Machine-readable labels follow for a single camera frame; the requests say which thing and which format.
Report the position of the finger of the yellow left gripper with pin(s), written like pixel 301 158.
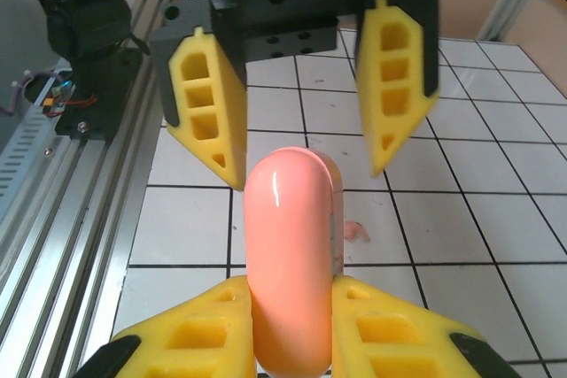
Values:
pixel 394 86
pixel 204 108

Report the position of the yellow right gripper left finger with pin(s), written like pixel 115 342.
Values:
pixel 190 338

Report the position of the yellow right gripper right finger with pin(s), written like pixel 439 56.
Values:
pixel 390 338

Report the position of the pink earbud charging case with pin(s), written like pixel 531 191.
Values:
pixel 288 241

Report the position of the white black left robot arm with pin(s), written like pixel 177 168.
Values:
pixel 84 28

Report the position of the grey metal sheet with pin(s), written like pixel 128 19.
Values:
pixel 17 41

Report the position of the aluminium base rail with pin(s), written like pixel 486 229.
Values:
pixel 66 227

